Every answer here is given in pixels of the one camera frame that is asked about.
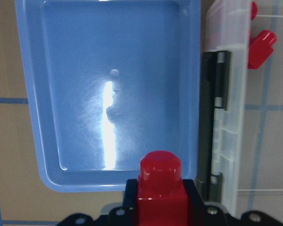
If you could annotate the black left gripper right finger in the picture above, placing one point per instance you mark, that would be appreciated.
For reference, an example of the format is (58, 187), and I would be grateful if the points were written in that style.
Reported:
(194, 199)

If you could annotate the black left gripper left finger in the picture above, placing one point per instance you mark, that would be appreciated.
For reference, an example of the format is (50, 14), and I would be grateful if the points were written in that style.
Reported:
(130, 195)

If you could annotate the red block with stud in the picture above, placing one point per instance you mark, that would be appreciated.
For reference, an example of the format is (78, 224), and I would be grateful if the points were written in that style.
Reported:
(161, 197)

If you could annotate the blue plastic tray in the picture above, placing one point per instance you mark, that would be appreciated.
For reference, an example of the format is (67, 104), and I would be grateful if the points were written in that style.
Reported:
(107, 82)

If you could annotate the red block tilted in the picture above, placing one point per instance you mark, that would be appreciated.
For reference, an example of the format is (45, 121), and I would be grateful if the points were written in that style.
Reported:
(261, 48)

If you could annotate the clear plastic storage box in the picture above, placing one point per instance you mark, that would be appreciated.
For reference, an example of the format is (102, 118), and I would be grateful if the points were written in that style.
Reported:
(240, 162)

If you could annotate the red block upper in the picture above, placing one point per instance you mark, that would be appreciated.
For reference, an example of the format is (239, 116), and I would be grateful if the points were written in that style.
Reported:
(253, 10)

